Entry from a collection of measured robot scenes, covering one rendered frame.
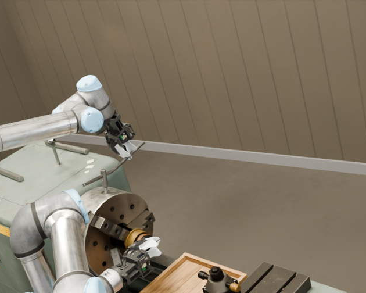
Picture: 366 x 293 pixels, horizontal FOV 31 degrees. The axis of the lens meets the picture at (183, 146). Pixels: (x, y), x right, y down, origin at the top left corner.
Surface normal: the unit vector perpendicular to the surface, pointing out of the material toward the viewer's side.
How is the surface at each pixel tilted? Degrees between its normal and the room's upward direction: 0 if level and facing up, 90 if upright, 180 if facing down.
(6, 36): 90
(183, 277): 0
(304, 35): 90
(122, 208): 90
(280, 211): 0
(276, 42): 90
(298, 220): 0
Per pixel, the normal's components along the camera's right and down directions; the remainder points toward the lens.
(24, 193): -0.26, -0.87
